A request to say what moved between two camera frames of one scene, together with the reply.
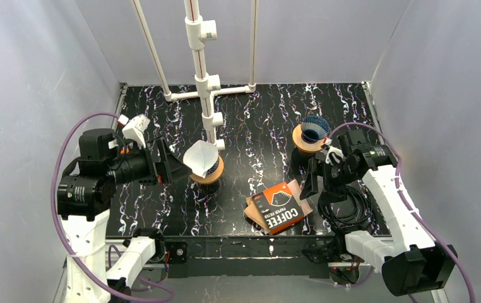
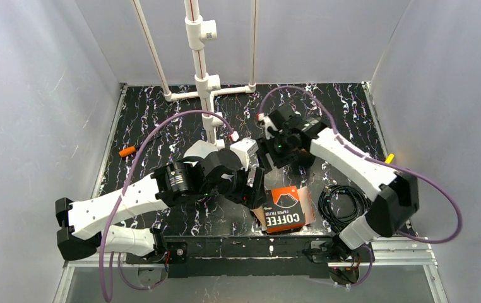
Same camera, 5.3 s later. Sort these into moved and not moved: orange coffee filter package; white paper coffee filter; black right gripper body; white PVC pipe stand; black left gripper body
Moved: black left gripper body; orange coffee filter package; black right gripper body
Not moved: white PVC pipe stand; white paper coffee filter
